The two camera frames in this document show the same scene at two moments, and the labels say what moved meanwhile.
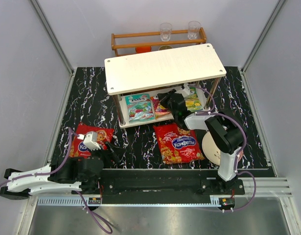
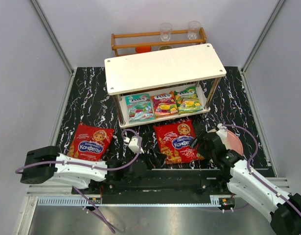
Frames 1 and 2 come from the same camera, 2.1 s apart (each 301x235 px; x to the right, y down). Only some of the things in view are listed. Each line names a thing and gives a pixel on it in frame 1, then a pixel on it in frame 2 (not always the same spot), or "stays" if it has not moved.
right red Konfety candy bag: x=177 y=145 stays
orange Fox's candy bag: x=159 y=109 stays
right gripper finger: x=164 y=101 → x=193 y=142
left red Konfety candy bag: x=88 y=139 stays
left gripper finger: x=116 y=158 → x=157 y=162
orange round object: x=143 y=49 stays
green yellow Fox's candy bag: x=193 y=102 stays
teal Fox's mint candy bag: x=140 y=107 stays
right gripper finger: x=163 y=96 → x=202 y=132
